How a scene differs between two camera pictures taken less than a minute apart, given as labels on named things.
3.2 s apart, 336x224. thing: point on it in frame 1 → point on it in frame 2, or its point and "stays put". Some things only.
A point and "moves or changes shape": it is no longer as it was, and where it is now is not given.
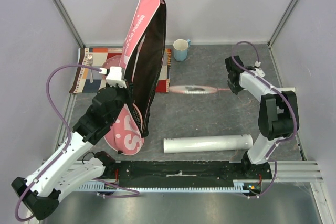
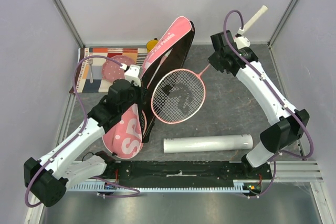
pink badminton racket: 193,89 moves or changes shape
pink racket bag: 144,58 → 126,139
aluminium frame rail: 61,7 stays put
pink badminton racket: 136,110 → 143,117
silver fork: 90,59 stays put
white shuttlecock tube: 201,143 stays put
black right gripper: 230,64 → 219,42
